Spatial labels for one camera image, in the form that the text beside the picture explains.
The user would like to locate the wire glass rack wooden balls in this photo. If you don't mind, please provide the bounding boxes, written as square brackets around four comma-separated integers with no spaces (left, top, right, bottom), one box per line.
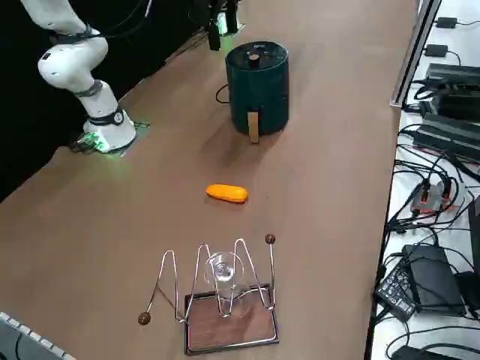
[136,233,279,327]

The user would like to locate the large black power supply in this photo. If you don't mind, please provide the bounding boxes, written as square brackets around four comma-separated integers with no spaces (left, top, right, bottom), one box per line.
[425,62,480,90]
[412,112,480,164]
[417,88,480,123]

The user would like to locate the aluminium profile post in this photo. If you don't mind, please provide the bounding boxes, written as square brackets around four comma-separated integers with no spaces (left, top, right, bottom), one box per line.
[388,0,444,110]

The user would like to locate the black air fryer cord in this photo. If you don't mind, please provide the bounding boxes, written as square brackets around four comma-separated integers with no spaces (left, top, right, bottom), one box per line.
[214,82,232,106]

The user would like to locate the black arm cable white sleeve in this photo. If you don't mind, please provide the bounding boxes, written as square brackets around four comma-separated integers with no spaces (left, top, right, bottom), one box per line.
[84,0,155,41]

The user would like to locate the dark green air fryer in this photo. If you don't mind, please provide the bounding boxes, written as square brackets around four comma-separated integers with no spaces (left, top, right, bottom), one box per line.
[224,41,292,137]

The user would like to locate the grey orange hub device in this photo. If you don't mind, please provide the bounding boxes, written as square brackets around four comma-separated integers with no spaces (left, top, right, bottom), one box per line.
[409,181,470,215]

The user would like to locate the grey keyboard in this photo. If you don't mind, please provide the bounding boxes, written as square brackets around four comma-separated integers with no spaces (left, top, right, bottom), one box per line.
[0,310,77,360]

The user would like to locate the dark laptop edge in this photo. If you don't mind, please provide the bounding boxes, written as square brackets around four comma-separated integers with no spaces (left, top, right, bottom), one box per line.
[466,193,480,264]

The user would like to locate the black labelled power brick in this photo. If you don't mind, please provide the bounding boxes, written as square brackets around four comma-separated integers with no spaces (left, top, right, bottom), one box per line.
[372,265,418,323]

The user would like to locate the large black power brick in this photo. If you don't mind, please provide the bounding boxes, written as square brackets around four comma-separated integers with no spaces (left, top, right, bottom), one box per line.
[401,243,468,318]

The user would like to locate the dark wooden tray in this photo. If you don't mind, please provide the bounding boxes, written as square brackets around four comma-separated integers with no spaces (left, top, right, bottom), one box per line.
[182,282,281,356]

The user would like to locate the black box device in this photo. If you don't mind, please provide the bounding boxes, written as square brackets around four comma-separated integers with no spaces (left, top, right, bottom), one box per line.
[453,271,480,320]

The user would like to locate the clear wine glass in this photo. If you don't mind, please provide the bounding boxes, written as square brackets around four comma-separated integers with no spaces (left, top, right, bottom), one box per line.
[202,251,254,320]

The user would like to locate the yellow corn cob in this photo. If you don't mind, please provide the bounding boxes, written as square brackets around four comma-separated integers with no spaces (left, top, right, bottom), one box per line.
[205,183,250,206]

